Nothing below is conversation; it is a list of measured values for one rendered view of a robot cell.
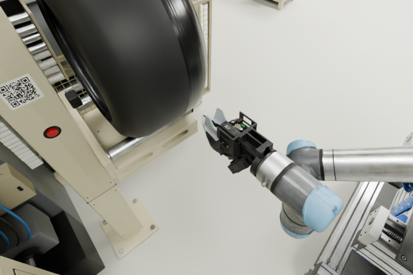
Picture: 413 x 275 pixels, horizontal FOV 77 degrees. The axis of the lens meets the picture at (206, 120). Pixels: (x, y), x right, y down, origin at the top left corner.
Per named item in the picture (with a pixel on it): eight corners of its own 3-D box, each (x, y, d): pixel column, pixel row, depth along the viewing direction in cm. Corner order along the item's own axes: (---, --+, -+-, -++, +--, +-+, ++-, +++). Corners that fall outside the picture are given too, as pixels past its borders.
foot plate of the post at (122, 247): (120, 259, 147) (118, 258, 146) (99, 222, 160) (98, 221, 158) (160, 228, 158) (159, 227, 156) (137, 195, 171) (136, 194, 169)
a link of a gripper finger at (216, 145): (216, 124, 64) (240, 144, 59) (216, 128, 65) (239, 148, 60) (200, 134, 62) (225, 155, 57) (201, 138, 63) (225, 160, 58)
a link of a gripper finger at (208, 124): (201, 102, 63) (227, 122, 58) (203, 118, 68) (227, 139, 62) (191, 108, 62) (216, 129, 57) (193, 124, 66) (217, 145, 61)
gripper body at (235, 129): (239, 108, 58) (281, 139, 52) (238, 133, 65) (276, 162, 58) (213, 125, 55) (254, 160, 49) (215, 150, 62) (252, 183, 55)
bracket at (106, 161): (112, 180, 86) (102, 166, 78) (67, 110, 105) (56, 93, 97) (121, 175, 87) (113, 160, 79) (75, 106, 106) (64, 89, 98)
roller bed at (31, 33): (19, 101, 101) (-36, 34, 78) (9, 81, 108) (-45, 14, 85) (69, 79, 109) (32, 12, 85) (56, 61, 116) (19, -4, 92)
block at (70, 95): (74, 110, 93) (68, 100, 89) (69, 102, 95) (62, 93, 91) (84, 104, 94) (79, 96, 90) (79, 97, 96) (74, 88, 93)
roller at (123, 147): (102, 150, 87) (109, 161, 88) (104, 152, 83) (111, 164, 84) (185, 102, 101) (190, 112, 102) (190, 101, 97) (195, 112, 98)
